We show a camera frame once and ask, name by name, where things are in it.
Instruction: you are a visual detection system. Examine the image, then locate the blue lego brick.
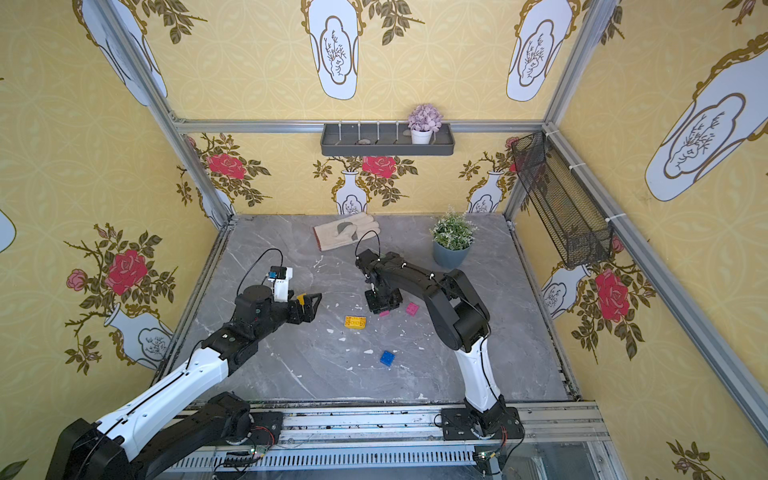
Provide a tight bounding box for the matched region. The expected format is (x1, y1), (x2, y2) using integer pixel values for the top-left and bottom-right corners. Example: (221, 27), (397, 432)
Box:
(380, 351), (395, 367)

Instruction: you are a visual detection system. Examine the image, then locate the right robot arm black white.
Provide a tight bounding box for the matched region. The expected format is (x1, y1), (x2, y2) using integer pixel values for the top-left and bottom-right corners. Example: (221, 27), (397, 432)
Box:
(355, 249), (525, 439)

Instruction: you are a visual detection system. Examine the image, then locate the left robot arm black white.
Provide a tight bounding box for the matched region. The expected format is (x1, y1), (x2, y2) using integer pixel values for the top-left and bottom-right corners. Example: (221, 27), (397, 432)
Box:
(46, 285), (322, 479)

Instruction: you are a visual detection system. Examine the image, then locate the green plant in blue pot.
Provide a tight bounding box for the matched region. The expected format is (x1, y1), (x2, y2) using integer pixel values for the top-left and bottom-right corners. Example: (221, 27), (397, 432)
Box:
(430, 211), (477, 269)

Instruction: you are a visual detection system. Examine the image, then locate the purple flower in white pot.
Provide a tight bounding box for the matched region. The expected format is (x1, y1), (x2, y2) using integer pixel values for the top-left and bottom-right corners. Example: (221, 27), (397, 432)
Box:
(408, 103), (443, 145)

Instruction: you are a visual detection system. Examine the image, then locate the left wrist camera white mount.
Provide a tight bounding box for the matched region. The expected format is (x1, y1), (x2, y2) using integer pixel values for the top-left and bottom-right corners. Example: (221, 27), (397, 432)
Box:
(267, 266), (293, 303)

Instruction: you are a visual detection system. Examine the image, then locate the grey wall shelf tray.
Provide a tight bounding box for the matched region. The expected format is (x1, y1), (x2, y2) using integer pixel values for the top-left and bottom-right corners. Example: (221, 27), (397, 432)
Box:
(320, 121), (456, 157)

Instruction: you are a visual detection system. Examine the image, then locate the black wire mesh basket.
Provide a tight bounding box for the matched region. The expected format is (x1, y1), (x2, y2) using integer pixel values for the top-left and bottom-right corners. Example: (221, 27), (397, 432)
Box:
(509, 133), (614, 268)

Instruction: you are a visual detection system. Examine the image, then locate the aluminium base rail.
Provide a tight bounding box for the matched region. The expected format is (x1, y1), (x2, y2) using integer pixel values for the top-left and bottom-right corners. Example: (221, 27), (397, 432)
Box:
(162, 401), (628, 479)

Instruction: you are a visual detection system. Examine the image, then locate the aluminium frame post left rear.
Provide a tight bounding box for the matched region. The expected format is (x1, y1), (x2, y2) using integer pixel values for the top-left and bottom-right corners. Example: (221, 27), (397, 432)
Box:
(73, 1), (232, 230)

